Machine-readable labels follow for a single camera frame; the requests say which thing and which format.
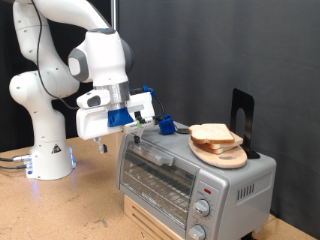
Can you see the silver toaster oven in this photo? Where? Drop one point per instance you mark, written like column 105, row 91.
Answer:
column 246, row 206

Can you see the silver timer knob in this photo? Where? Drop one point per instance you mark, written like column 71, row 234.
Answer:
column 196, row 232

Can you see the round wooden cutting board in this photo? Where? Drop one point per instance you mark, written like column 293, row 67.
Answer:
column 226, row 161

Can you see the white bread slice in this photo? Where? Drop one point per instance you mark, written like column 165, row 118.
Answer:
column 211, row 133
column 237, row 140

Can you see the black metal bookend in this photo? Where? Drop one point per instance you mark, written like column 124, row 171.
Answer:
column 241, row 98

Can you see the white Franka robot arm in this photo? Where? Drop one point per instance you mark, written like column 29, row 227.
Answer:
column 43, row 133

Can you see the metal spatula with blue block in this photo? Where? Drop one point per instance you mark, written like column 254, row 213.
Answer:
column 166, row 126

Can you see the vertical metal pole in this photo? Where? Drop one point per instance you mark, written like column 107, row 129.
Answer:
column 114, row 13

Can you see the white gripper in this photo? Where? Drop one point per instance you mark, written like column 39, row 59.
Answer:
column 91, row 125

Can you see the silver temperature knob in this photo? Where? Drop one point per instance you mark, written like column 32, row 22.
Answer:
column 201, row 207

